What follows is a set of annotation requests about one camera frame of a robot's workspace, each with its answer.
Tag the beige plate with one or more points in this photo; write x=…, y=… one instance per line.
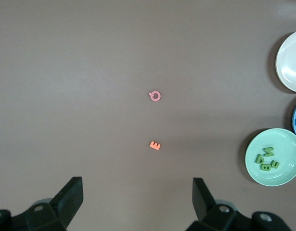
x=291, y=62

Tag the green plate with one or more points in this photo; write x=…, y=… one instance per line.
x=285, y=149

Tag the green foam letter B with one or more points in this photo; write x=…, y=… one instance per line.
x=266, y=166

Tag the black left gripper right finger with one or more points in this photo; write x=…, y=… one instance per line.
x=202, y=199

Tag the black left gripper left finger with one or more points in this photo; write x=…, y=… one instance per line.
x=68, y=202

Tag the orange foam letter E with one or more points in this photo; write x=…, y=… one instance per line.
x=155, y=145

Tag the pink foam letter G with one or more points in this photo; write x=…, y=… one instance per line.
x=158, y=96

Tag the green foam letter M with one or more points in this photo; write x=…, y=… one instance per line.
x=268, y=151

